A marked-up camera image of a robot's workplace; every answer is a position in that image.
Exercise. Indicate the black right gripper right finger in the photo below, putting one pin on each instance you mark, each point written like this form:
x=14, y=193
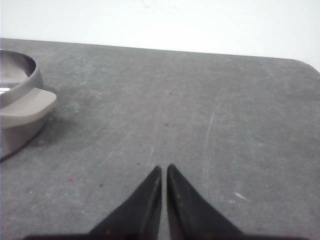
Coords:
x=189, y=214

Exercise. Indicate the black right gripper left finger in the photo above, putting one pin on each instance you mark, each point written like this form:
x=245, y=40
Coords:
x=139, y=215

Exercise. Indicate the stainless steel steamer pot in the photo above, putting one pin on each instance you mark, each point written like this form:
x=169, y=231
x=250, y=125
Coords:
x=25, y=104

